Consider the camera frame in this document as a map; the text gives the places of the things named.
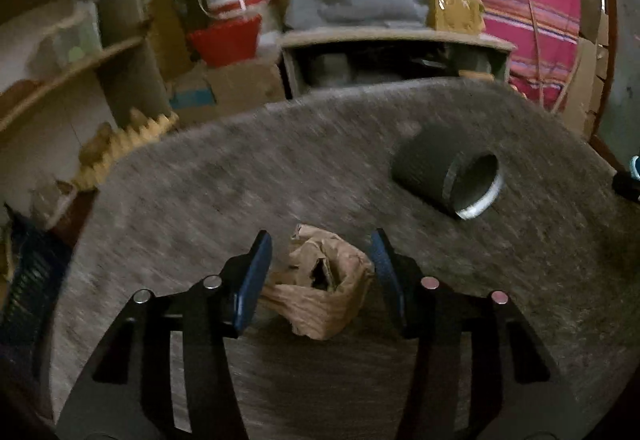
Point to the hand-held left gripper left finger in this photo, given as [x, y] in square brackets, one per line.
[252, 280]

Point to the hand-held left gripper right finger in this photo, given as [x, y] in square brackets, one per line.
[387, 280]

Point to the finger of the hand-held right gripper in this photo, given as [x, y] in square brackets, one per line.
[627, 185]

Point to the brown paper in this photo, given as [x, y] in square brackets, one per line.
[305, 300]

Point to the cardboard sheets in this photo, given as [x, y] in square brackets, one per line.
[585, 90]

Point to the grey cup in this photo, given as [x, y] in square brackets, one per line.
[425, 165]

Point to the yellow egg tray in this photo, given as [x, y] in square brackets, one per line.
[130, 140]

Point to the cardboard box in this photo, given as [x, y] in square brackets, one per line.
[240, 85]

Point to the large potato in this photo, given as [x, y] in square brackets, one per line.
[96, 145]

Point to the blue plastic crate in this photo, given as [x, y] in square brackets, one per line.
[25, 290]

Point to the small wooden cabinet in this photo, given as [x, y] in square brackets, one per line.
[390, 40]

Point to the red plastic basket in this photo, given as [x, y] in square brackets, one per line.
[225, 40]

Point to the yellow basket with sticks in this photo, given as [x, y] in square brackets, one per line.
[457, 13]

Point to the wooden shelf unit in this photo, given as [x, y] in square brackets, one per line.
[125, 70]

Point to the clear plastic container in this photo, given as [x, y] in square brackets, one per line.
[75, 38]

